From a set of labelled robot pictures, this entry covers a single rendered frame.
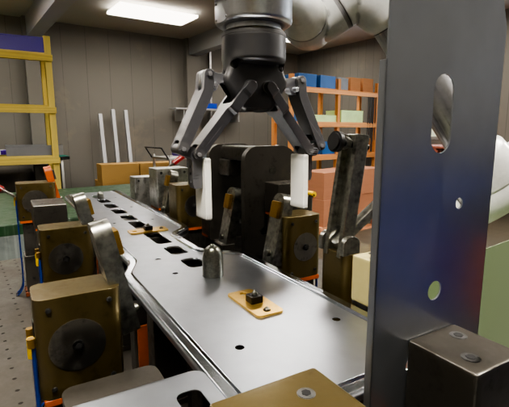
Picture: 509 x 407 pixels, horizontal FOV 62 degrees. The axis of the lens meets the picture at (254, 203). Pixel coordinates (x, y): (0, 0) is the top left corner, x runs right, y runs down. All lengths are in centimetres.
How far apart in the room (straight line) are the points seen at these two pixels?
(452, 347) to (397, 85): 17
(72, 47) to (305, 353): 807
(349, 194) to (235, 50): 24
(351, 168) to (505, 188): 67
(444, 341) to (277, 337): 21
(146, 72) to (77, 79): 128
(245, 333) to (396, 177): 28
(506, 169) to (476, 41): 88
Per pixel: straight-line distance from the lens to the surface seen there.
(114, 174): 678
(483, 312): 103
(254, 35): 49
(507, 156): 120
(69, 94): 824
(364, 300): 55
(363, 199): 541
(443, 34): 30
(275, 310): 53
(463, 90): 32
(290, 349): 46
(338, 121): 775
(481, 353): 32
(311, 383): 30
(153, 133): 867
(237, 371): 42
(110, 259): 51
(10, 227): 296
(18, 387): 106
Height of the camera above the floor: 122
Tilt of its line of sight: 10 degrees down
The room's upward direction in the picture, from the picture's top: straight up
